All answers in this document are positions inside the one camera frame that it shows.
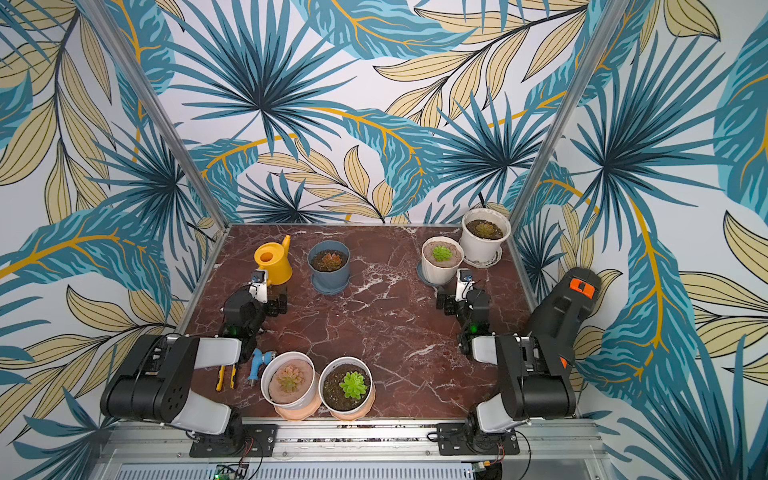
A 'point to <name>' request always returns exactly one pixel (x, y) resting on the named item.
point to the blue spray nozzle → (259, 358)
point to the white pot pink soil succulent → (289, 384)
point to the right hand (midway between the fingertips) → (457, 284)
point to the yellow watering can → (273, 258)
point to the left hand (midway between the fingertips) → (271, 288)
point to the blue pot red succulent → (329, 263)
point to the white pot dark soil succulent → (346, 387)
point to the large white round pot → (482, 233)
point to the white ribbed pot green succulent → (440, 259)
